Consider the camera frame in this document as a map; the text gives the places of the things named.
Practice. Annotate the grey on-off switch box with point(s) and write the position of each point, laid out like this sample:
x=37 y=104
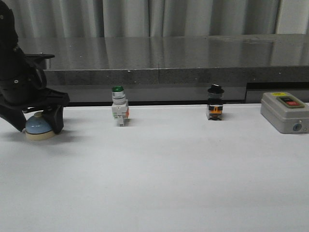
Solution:
x=285 y=112

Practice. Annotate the green pushbutton switch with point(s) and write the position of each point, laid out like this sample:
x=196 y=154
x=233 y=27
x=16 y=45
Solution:
x=120 y=109

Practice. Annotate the grey granite counter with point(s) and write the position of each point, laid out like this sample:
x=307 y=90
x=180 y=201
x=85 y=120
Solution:
x=175 y=70

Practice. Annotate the grey curtain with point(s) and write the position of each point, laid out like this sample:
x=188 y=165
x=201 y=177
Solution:
x=158 y=18

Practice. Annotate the black rotary selector switch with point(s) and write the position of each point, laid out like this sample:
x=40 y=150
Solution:
x=215 y=103

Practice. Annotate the blue call bell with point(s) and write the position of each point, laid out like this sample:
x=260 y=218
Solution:
x=38 y=129

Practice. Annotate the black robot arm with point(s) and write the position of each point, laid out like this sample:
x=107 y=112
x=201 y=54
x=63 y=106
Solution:
x=9 y=38

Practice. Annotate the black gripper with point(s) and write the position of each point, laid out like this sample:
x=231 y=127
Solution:
x=23 y=85

